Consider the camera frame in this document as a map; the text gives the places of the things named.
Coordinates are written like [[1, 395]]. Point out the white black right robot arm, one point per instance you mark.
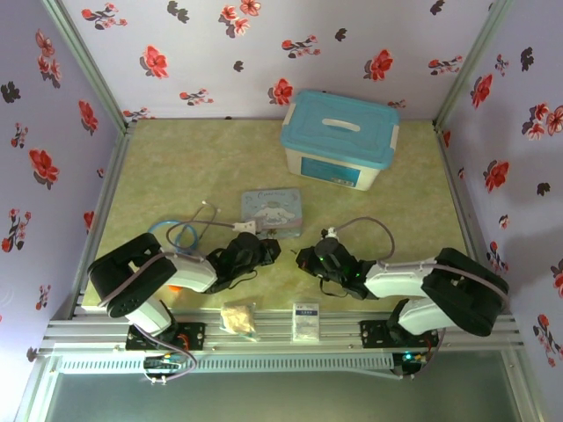
[[396, 277]]

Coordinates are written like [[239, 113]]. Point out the cartoon dog tin box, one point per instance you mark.
[[272, 208]]

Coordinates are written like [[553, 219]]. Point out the small white printed packet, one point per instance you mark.
[[306, 318]]

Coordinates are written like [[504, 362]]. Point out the clear bag beige contents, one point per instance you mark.
[[237, 318]]

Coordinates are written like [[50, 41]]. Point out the orange object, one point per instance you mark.
[[174, 288]]

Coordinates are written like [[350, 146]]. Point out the blue lidded plastic storage box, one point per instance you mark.
[[338, 132]]

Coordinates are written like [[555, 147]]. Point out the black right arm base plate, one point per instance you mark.
[[374, 334]]

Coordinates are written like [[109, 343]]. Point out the aluminium front frame rail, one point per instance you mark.
[[272, 347]]

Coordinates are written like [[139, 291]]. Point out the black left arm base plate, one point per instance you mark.
[[193, 336]]

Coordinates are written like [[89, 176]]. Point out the aluminium right side rail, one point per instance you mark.
[[459, 206]]

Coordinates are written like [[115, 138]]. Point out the aluminium left side rail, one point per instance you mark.
[[103, 206]]

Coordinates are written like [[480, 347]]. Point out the aluminium right corner post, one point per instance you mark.
[[475, 57]]

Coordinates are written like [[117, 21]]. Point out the aluminium corner post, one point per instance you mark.
[[475, 57], [88, 61]]

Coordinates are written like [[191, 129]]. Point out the aluminium left corner post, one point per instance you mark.
[[88, 61]]

